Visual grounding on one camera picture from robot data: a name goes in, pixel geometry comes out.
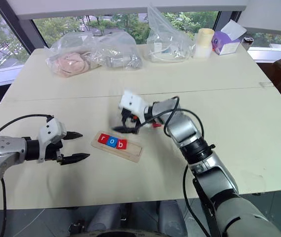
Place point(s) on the red letter block r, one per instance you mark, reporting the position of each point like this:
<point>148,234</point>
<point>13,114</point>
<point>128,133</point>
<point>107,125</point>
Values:
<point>103,138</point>

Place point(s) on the plastic bag with grey items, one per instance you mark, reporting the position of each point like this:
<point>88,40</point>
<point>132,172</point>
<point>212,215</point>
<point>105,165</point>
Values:
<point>120,54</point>

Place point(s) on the plastic bag with pink items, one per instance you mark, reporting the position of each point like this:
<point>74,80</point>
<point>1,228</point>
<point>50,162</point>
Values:
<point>68,61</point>

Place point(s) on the purple tissue box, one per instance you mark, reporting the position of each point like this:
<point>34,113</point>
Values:
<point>225,44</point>

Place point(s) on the red letter block b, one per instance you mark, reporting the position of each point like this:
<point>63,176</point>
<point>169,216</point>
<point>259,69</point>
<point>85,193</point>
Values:
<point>121,144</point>

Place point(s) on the black curved robot base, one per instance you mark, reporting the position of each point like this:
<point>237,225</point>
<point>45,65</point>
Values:
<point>120,234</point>

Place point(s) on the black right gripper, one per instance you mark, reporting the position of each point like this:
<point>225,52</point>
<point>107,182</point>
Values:
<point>131,119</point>

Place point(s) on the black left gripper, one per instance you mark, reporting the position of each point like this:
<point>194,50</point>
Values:
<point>52,151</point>

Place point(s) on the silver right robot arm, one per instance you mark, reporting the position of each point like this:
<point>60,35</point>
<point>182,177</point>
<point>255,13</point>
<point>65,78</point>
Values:
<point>216,177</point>

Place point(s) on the grey rounded robot leg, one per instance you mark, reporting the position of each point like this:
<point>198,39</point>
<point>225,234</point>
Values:
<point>105,218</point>
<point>172,217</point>

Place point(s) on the cream cylindrical container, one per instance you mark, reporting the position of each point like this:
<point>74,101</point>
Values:
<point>203,44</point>

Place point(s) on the blue letter block o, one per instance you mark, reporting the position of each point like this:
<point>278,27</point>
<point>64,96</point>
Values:
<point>111,142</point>

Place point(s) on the wooden letter tray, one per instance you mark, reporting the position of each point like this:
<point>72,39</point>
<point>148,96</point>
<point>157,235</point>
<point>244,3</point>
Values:
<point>130,151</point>

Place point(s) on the dark lidded jar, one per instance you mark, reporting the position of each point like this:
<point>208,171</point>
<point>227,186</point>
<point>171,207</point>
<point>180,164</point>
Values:
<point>247,44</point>

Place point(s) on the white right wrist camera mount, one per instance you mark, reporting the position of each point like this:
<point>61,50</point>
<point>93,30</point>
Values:
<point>132,102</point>

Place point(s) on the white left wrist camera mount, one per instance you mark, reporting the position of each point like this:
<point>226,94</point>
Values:
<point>52,129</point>

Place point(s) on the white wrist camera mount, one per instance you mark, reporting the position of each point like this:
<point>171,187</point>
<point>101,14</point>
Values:
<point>52,129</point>
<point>132,102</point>

